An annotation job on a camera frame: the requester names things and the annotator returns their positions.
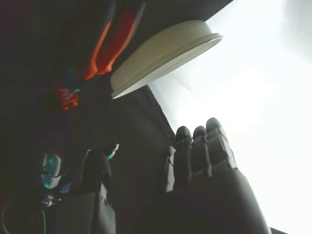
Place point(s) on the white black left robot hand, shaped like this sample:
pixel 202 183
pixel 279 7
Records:
pixel 207 185

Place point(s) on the orange black pliers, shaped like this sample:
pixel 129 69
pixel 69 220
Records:
pixel 122 31

